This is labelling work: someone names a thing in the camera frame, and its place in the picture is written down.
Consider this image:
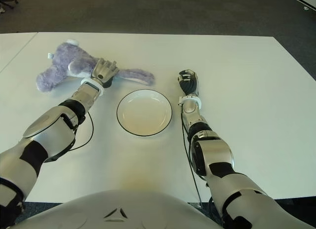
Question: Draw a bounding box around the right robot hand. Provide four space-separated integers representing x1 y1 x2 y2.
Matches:
177 69 199 98

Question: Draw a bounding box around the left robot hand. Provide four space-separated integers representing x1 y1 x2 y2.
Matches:
90 58 120 89

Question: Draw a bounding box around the purple plush bunny doll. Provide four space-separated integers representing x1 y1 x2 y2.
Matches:
35 38 156 93

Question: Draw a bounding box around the white plate black rim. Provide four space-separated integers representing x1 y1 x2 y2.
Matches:
116 89 173 138

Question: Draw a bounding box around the black office chair base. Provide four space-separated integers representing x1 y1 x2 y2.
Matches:
0 0 19 10

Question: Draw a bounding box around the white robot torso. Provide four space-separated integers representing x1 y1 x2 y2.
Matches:
9 189 223 229

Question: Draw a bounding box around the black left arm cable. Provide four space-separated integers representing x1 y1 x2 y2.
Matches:
71 112 95 151

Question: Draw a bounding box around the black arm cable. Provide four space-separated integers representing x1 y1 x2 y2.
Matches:
181 110 202 208
71 112 95 151

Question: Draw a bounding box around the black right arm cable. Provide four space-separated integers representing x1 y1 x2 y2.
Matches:
181 110 202 208

